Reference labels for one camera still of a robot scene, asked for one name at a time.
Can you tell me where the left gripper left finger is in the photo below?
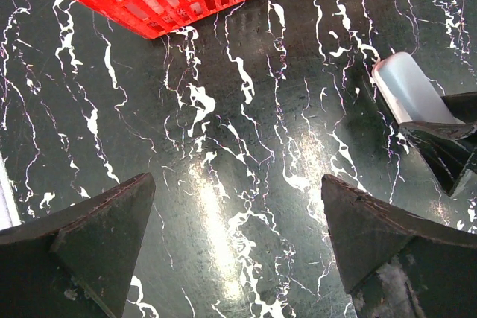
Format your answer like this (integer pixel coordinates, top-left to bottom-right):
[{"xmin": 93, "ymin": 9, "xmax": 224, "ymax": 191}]
[{"xmin": 1, "ymin": 173, "xmax": 156, "ymax": 317}]

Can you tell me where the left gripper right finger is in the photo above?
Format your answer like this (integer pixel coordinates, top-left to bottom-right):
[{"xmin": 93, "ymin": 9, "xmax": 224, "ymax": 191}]
[{"xmin": 321, "ymin": 174, "xmax": 476, "ymax": 317}]

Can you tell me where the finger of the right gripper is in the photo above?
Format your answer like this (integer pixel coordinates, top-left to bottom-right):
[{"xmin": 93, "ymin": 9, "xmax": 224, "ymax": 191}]
[
  {"xmin": 399, "ymin": 121, "xmax": 476, "ymax": 196},
  {"xmin": 441, "ymin": 92, "xmax": 477, "ymax": 123}
]

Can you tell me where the small light blue stapler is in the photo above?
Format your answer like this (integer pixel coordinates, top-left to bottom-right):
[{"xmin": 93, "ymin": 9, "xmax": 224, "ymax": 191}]
[{"xmin": 372, "ymin": 52, "xmax": 460, "ymax": 124}]

